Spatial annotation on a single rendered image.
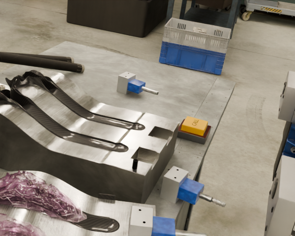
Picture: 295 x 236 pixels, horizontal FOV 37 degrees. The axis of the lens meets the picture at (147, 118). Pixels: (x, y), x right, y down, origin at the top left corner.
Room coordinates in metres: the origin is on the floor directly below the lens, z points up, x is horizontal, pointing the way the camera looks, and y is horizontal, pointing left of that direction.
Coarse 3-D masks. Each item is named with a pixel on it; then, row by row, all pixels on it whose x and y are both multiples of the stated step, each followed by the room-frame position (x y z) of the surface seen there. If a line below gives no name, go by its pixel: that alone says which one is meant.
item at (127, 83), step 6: (126, 72) 1.30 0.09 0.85; (120, 78) 1.26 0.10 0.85; (126, 78) 1.25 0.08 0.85; (132, 78) 1.28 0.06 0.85; (120, 84) 1.26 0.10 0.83; (126, 84) 1.25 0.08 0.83; (132, 84) 1.25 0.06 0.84; (138, 84) 1.25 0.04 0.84; (144, 84) 1.27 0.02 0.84; (120, 90) 1.26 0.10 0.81; (126, 90) 1.25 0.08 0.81; (132, 90) 1.25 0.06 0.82; (138, 90) 1.24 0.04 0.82; (144, 90) 1.25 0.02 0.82; (150, 90) 1.24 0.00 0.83
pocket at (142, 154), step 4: (140, 148) 0.79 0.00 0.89; (144, 148) 0.78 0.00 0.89; (136, 152) 0.78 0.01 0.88; (140, 152) 0.79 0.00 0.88; (144, 152) 0.78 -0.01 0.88; (148, 152) 0.78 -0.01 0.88; (152, 152) 0.78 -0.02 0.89; (156, 152) 0.78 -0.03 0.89; (132, 156) 0.75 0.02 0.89; (136, 156) 0.78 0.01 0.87; (140, 156) 0.79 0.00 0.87; (144, 156) 0.78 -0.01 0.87; (148, 156) 0.78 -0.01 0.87; (152, 156) 0.78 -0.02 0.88; (156, 156) 0.77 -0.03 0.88; (140, 160) 0.78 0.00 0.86; (144, 160) 0.78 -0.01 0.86; (148, 160) 0.78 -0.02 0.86; (152, 160) 0.78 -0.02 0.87; (156, 160) 0.77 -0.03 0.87; (152, 164) 0.75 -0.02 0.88; (152, 168) 0.74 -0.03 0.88
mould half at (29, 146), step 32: (32, 96) 0.87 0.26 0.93; (0, 128) 0.76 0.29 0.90; (32, 128) 0.77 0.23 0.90; (96, 128) 0.85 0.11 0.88; (0, 160) 0.76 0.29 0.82; (32, 160) 0.74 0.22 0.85; (64, 160) 0.73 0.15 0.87; (96, 160) 0.72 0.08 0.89; (128, 160) 0.73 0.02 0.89; (160, 160) 0.80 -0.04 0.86; (96, 192) 0.71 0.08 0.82; (128, 192) 0.69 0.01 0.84
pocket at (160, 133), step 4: (156, 128) 0.89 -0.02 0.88; (160, 128) 0.89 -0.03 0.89; (164, 128) 0.89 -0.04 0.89; (152, 132) 0.88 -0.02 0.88; (156, 132) 0.89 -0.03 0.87; (160, 132) 0.89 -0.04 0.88; (164, 132) 0.89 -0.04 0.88; (168, 132) 0.88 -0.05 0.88; (172, 132) 0.88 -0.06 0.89; (152, 136) 0.89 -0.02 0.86; (156, 136) 0.89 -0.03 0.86; (160, 136) 0.89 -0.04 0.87; (164, 136) 0.89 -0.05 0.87; (168, 136) 0.88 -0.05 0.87; (172, 136) 0.88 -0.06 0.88; (168, 140) 0.86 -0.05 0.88
